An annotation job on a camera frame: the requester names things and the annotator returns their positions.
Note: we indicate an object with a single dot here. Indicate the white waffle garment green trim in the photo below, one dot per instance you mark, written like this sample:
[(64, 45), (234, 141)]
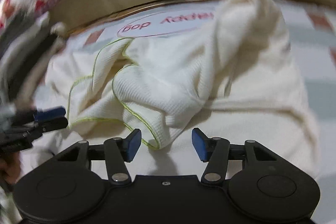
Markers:
[(234, 77)]

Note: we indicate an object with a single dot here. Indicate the striped pastel floor rug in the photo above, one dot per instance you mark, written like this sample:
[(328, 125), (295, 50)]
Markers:
[(312, 46)]

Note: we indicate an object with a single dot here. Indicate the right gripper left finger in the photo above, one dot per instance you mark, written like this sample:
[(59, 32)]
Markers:
[(117, 152)]

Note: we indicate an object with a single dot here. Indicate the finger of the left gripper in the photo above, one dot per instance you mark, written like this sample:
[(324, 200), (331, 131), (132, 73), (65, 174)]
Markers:
[(51, 125), (49, 114)]

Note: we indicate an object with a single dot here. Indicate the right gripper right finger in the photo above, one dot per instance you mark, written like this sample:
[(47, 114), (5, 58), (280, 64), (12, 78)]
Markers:
[(213, 151)]

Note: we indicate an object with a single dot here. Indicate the person's left hand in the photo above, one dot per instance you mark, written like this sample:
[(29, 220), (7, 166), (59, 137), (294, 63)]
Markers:
[(11, 167)]

